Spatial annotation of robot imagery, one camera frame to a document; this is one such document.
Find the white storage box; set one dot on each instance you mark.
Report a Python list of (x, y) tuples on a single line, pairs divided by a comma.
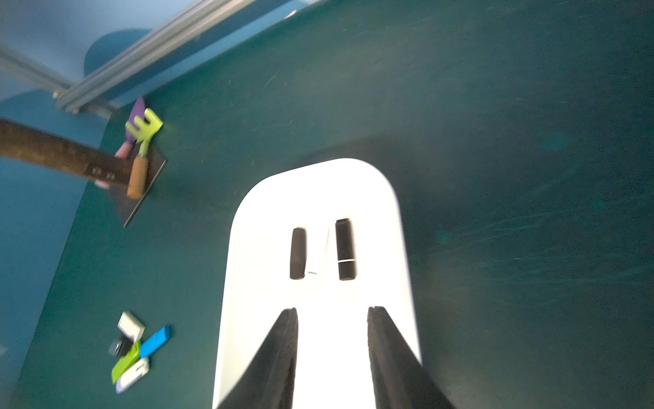
[(333, 368)]

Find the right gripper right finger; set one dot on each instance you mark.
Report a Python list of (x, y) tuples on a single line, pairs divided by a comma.
[(399, 380)]

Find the pink toy shovel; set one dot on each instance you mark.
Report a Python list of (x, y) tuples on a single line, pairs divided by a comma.
[(137, 111)]

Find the black swivel usb drive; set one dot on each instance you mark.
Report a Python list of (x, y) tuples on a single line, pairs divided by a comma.
[(120, 346)]

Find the blue usb drive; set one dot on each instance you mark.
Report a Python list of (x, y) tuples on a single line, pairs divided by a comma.
[(155, 342)]

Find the matte black usb drive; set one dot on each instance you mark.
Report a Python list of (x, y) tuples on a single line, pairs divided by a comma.
[(299, 254)]

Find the green toy rake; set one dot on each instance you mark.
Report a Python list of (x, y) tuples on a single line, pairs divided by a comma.
[(143, 130)]

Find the black white usb drive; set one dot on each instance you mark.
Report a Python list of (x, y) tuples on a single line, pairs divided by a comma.
[(345, 250)]

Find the green usb drive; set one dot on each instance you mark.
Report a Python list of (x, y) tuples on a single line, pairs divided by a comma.
[(126, 362)]

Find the pink cherry blossom tree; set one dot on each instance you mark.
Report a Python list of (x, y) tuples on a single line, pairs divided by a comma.
[(35, 147)]

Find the aluminium frame bar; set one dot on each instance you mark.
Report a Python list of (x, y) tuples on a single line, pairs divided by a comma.
[(189, 24)]

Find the white capsule usb drive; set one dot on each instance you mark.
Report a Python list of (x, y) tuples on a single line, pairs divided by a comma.
[(132, 375)]

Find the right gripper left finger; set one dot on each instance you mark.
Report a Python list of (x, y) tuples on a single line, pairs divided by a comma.
[(269, 380)]

